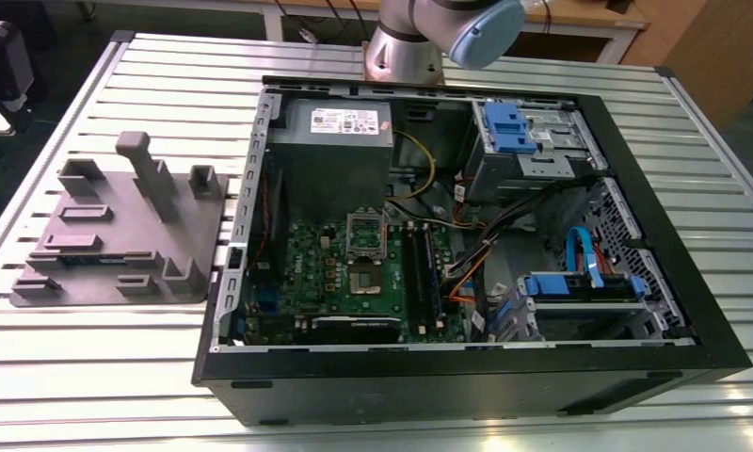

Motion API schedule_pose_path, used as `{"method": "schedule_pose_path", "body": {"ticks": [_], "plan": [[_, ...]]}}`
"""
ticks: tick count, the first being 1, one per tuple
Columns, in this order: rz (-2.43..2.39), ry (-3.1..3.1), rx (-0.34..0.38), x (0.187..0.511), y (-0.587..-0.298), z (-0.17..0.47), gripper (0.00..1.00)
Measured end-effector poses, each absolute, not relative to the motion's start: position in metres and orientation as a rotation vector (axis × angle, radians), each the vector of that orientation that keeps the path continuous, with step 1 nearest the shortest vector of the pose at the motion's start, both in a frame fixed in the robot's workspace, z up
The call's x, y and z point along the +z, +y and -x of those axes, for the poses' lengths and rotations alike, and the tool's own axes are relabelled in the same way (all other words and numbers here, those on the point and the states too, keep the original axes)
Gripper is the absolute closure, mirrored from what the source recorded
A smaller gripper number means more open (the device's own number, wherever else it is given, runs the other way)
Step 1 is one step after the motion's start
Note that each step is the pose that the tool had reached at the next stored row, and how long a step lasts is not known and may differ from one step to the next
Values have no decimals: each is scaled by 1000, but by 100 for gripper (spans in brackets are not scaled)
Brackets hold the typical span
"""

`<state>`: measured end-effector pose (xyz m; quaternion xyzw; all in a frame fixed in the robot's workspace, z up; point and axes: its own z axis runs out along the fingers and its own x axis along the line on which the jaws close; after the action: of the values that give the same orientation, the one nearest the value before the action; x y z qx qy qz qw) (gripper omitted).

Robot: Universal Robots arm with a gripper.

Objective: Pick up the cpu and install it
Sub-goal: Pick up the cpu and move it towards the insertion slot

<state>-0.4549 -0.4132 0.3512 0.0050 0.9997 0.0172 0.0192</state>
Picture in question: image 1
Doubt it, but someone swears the blue RAM stick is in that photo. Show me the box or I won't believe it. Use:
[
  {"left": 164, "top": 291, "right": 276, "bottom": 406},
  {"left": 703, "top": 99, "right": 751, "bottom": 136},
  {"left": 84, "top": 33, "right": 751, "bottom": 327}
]
[{"left": 58, "top": 255, "right": 132, "bottom": 266}]

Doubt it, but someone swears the grey power supply unit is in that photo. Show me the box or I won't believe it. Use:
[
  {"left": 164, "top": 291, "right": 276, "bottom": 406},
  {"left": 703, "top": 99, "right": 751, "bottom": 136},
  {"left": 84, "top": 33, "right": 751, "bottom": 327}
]
[{"left": 269, "top": 98, "right": 396, "bottom": 222}]

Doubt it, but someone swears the black PC case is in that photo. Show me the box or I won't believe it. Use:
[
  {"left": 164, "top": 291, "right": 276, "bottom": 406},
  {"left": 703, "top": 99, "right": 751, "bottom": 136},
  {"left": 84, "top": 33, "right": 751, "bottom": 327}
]
[{"left": 190, "top": 73, "right": 753, "bottom": 428}]

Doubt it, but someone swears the wooden desk white frame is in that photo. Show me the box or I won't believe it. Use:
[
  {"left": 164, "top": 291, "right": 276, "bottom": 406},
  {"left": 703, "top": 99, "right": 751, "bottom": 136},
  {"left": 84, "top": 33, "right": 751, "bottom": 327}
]
[{"left": 262, "top": 0, "right": 652, "bottom": 65}]

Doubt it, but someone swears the black cable bundle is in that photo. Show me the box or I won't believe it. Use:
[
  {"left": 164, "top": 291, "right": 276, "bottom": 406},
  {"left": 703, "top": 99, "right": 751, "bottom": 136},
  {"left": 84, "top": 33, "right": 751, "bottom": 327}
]
[{"left": 444, "top": 178, "right": 604, "bottom": 279}]

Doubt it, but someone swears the grey parts rack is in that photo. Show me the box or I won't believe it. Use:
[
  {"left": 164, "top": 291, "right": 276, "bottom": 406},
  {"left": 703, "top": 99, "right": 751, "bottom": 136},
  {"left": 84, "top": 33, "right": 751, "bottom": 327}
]
[{"left": 9, "top": 131, "right": 230, "bottom": 308}]

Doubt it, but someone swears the CPU socket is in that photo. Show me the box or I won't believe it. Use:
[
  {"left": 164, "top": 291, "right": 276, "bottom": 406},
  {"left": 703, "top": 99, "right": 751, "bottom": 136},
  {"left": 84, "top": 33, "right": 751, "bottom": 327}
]
[{"left": 346, "top": 260, "right": 392, "bottom": 299}]

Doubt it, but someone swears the blue flat wire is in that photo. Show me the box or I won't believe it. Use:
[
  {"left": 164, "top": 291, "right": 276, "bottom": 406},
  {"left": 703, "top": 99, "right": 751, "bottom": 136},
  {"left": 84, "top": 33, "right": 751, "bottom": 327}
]
[{"left": 565, "top": 225, "right": 605, "bottom": 289}]

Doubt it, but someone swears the brown base plate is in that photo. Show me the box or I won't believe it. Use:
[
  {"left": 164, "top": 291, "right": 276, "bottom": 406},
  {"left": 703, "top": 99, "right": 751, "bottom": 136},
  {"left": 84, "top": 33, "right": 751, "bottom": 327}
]
[{"left": 360, "top": 40, "right": 445, "bottom": 87}]

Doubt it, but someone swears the black RAM slot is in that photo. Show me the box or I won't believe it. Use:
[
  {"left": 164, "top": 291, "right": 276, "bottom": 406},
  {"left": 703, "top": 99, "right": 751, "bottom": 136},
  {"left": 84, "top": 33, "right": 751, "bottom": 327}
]
[
  {"left": 401, "top": 223, "right": 428, "bottom": 333},
  {"left": 418, "top": 223, "right": 445, "bottom": 331}
]

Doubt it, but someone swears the wooden cabinet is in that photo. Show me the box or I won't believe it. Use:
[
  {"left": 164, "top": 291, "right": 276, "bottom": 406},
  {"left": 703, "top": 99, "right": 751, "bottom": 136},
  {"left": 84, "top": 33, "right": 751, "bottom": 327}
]
[{"left": 620, "top": 0, "right": 753, "bottom": 136}]

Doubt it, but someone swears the green motherboard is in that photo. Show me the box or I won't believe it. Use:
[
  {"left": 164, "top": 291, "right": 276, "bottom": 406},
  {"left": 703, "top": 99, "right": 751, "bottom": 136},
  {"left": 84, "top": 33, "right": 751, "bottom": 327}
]
[{"left": 242, "top": 219, "right": 473, "bottom": 346}]

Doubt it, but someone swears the silver drive cage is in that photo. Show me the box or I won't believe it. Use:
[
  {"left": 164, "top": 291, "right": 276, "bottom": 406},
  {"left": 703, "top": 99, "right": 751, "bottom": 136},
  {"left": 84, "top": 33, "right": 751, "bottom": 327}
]
[
  {"left": 463, "top": 99, "right": 608, "bottom": 204},
  {"left": 488, "top": 270, "right": 696, "bottom": 347}
]

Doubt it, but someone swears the orange wire bundle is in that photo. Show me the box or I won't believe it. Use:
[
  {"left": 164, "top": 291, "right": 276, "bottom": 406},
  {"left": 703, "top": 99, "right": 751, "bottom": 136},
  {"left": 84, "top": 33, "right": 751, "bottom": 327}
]
[{"left": 444, "top": 267, "right": 483, "bottom": 310}]

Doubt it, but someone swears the blue board connector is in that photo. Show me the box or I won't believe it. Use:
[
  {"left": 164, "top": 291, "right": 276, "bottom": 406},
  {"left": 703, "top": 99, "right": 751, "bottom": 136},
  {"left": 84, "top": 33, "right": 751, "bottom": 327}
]
[{"left": 254, "top": 287, "right": 282, "bottom": 315}]

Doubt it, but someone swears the blue disk carrier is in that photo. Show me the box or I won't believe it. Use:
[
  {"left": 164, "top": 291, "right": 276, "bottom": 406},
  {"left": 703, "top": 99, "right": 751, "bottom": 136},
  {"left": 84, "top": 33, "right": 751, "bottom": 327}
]
[
  {"left": 517, "top": 272, "right": 652, "bottom": 303},
  {"left": 484, "top": 101, "right": 540, "bottom": 155}
]

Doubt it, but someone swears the black graphics card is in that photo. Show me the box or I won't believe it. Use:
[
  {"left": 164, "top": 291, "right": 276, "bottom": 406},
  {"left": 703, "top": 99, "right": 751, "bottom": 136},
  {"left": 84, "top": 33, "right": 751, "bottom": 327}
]
[{"left": 290, "top": 314, "right": 404, "bottom": 346}]

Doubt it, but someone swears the metal socket cover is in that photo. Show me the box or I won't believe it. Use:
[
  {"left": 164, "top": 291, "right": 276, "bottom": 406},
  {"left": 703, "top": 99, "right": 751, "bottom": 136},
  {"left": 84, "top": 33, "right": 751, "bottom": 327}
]
[{"left": 345, "top": 212, "right": 392, "bottom": 263}]

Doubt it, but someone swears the yellow wire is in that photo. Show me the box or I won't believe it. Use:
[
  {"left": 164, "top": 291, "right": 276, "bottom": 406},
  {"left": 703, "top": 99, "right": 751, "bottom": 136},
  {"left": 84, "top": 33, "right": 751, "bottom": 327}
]
[{"left": 388, "top": 130, "right": 440, "bottom": 202}]

